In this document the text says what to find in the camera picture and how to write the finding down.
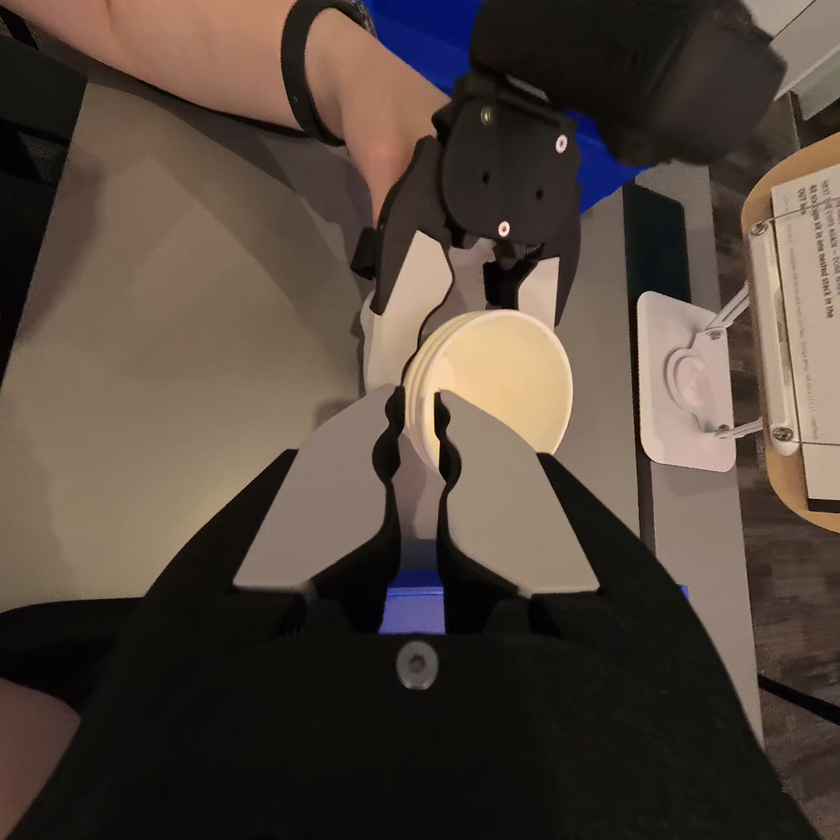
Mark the blue plastic bin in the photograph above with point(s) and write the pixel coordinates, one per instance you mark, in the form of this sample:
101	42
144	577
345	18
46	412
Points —
414	610
420	26

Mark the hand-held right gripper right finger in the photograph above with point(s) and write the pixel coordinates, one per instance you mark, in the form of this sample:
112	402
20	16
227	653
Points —
519	519

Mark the person's left forearm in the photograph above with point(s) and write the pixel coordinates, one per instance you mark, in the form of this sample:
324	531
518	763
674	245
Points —
197	53

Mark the instruction sheet on wooden stand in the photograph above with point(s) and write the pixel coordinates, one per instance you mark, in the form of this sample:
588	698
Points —
788	505

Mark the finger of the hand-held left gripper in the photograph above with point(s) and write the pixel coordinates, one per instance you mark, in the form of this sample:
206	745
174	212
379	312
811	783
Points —
414	276
538	282

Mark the black wristband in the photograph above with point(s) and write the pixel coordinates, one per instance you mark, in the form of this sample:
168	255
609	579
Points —
295	79

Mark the black flat mat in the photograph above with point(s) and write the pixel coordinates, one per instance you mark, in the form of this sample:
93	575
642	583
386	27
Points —
656	250

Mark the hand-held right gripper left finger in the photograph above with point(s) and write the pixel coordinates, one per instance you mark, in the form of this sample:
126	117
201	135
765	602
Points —
315	519

